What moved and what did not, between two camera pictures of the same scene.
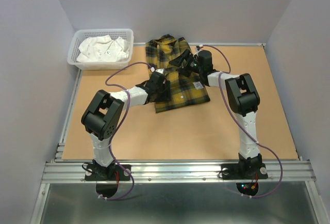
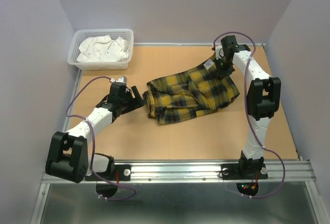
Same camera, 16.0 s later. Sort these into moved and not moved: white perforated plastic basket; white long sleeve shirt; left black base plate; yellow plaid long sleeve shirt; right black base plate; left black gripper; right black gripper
Moved: left black gripper; yellow plaid long sleeve shirt; right black gripper
Not moved: left black base plate; white long sleeve shirt; white perforated plastic basket; right black base plate
